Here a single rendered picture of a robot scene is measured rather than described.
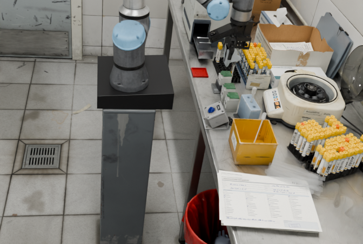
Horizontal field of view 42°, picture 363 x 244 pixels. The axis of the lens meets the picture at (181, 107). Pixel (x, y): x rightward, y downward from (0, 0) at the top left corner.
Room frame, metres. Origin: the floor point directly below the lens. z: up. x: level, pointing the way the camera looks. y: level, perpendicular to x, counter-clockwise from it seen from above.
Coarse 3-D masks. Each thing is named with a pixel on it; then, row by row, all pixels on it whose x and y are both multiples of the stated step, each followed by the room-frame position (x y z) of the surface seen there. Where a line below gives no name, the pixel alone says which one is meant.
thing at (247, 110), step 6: (246, 96) 1.49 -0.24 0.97; (240, 102) 1.49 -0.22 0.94; (246, 102) 1.45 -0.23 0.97; (252, 102) 1.46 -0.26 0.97; (240, 108) 1.48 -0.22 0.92; (246, 108) 1.44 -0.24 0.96; (252, 108) 1.42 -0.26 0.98; (258, 108) 1.42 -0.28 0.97; (234, 114) 1.49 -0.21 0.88; (240, 114) 1.47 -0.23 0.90; (246, 114) 1.42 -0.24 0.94; (252, 114) 1.41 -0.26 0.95; (258, 114) 1.41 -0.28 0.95
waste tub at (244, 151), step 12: (240, 120) 1.34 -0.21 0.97; (252, 120) 1.35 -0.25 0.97; (264, 120) 1.36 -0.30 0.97; (240, 132) 1.34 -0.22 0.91; (252, 132) 1.35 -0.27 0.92; (264, 132) 1.36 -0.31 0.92; (240, 144) 1.21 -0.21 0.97; (252, 144) 1.22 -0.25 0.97; (264, 144) 1.22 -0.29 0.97; (276, 144) 1.23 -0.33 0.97; (240, 156) 1.21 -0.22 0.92; (252, 156) 1.22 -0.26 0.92; (264, 156) 1.23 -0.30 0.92
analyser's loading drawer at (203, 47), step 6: (198, 36) 2.03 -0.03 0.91; (204, 36) 2.04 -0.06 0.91; (198, 42) 1.96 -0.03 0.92; (204, 42) 1.96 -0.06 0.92; (198, 48) 1.91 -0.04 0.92; (204, 48) 1.92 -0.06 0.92; (210, 48) 1.93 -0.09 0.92; (198, 54) 1.86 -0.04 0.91; (204, 54) 1.86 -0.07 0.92; (210, 54) 1.87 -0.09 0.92
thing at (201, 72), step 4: (192, 68) 1.79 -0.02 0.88; (196, 68) 1.79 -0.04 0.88; (200, 68) 1.80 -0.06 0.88; (204, 68) 1.80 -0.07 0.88; (192, 72) 1.75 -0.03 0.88; (196, 72) 1.76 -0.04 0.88; (200, 72) 1.77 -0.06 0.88; (204, 72) 1.77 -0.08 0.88; (196, 76) 1.73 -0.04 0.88; (200, 76) 1.73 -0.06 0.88; (204, 76) 1.74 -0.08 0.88; (208, 76) 1.74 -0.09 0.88
